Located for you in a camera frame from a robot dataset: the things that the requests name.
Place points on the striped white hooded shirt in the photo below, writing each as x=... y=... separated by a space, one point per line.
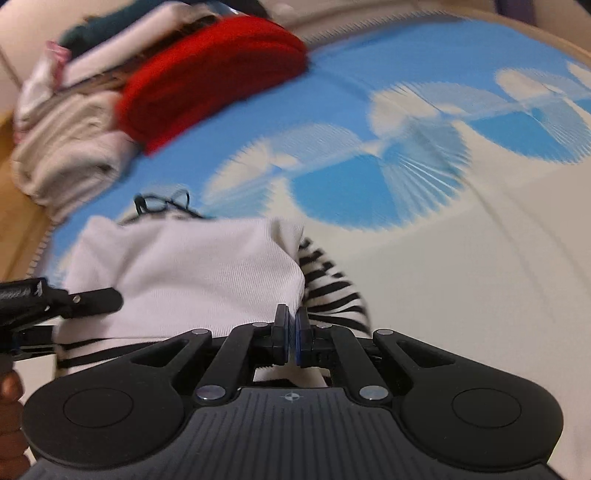
x=184 y=272

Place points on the blue and white bed mat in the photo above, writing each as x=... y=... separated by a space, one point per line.
x=461 y=254

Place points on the person's left hand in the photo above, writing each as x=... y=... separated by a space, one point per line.
x=9 y=415

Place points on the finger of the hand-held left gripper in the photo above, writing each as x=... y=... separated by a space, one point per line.
x=92 y=301
x=37 y=341

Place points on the pink and white cloth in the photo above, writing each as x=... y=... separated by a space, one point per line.
x=41 y=83

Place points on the red folded blanket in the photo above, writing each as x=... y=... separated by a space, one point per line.
x=207 y=78

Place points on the cream folded blanket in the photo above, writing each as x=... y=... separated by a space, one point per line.
x=69 y=152

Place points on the white folded cloth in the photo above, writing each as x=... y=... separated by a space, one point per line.
x=120 y=46

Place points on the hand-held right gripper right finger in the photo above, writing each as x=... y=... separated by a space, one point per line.
x=302 y=334

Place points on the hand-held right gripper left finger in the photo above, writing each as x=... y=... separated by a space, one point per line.
x=281 y=332

